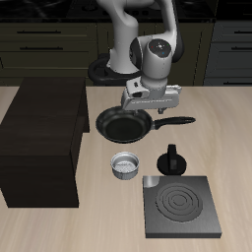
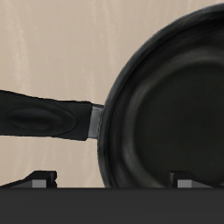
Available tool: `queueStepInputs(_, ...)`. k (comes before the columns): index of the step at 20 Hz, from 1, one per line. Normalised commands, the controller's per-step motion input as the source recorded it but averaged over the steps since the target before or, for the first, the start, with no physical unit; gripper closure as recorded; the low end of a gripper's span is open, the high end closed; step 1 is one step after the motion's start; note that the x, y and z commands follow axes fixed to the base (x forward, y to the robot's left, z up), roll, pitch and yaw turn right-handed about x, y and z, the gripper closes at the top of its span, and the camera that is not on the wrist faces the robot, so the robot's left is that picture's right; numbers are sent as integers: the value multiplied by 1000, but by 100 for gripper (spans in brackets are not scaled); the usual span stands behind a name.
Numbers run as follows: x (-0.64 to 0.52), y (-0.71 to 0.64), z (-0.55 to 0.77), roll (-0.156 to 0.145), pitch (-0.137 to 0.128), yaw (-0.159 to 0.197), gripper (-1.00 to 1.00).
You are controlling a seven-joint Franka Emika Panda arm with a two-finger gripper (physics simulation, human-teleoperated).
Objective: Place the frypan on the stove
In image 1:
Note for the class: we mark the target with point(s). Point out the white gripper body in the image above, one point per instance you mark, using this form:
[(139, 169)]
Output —
[(154, 100)]

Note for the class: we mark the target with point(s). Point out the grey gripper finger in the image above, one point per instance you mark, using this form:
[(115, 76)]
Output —
[(137, 112), (161, 110)]

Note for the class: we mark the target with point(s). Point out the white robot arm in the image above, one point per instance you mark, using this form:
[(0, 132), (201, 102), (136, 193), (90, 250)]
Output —
[(124, 39)]

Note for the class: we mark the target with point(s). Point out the round black stove knob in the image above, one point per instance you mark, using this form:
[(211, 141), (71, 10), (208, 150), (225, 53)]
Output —
[(172, 161)]

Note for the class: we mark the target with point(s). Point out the dark grey stove plate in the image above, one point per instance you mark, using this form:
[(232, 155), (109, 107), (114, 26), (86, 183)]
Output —
[(180, 205)]

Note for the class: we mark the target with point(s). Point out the black frying pan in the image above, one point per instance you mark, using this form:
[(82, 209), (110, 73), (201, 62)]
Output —
[(126, 126)]

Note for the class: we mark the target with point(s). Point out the dark wooden cabinet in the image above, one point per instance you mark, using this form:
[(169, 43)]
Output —
[(42, 138)]

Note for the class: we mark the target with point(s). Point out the dark kitchen cupboards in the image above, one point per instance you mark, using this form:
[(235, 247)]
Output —
[(49, 42)]

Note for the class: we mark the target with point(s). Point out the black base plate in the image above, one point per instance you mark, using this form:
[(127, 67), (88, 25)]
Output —
[(98, 70)]

